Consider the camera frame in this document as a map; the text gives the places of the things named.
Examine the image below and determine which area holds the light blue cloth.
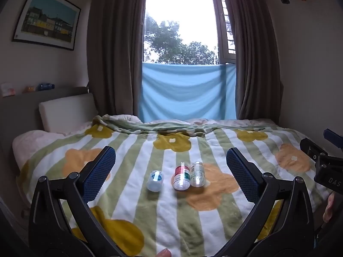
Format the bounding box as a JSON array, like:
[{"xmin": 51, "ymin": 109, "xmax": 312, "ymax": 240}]
[{"xmin": 138, "ymin": 62, "xmax": 238, "ymax": 123}]

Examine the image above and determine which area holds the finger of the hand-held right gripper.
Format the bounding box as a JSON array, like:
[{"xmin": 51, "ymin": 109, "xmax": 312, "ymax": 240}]
[
  {"xmin": 299, "ymin": 138, "xmax": 331, "ymax": 168},
  {"xmin": 323, "ymin": 128, "xmax": 343, "ymax": 148}
]

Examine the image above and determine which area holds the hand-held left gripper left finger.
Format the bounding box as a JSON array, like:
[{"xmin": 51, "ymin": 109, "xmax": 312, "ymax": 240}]
[{"xmin": 28, "ymin": 146, "xmax": 116, "ymax": 257}]

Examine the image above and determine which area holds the white blue-label bottle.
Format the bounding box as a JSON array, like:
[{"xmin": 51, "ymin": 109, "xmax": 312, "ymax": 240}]
[{"xmin": 146, "ymin": 170, "xmax": 163, "ymax": 192}]

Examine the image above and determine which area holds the grey headboard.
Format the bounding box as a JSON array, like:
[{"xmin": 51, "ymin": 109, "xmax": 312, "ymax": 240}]
[{"xmin": 0, "ymin": 86, "xmax": 90, "ymax": 220}]

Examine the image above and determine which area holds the red-label bottle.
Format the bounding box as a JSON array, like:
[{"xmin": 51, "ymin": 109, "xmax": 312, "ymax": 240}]
[{"xmin": 173, "ymin": 162, "xmax": 191, "ymax": 191}]

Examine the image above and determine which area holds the brown curtain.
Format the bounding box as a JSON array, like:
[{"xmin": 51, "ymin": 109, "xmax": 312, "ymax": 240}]
[
  {"xmin": 222, "ymin": 0, "xmax": 282, "ymax": 120},
  {"xmin": 87, "ymin": 0, "xmax": 149, "ymax": 122}
]

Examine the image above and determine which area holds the person's right hand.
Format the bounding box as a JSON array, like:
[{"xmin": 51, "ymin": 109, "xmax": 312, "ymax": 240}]
[{"xmin": 323, "ymin": 193, "xmax": 335, "ymax": 223}]

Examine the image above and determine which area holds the framed picture of houses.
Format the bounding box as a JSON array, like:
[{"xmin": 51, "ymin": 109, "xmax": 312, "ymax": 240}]
[{"xmin": 11, "ymin": 0, "xmax": 81, "ymax": 51}]

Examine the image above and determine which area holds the white headboard cushion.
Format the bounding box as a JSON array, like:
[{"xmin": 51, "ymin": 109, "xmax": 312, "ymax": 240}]
[{"xmin": 39, "ymin": 93, "xmax": 99, "ymax": 133}]

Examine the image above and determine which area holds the striped floral blanket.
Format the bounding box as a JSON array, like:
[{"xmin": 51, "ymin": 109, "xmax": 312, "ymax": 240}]
[{"xmin": 16, "ymin": 115, "xmax": 333, "ymax": 257}]

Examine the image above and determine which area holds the window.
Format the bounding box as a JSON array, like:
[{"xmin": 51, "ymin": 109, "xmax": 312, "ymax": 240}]
[{"xmin": 143, "ymin": 0, "xmax": 236, "ymax": 66}]

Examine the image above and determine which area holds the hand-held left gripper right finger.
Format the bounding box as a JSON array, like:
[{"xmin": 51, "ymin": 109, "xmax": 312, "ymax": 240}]
[{"xmin": 214, "ymin": 147, "xmax": 314, "ymax": 257}]

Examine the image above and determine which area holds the white pillow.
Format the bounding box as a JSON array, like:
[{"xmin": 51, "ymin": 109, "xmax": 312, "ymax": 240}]
[{"xmin": 12, "ymin": 121, "xmax": 93, "ymax": 170}]

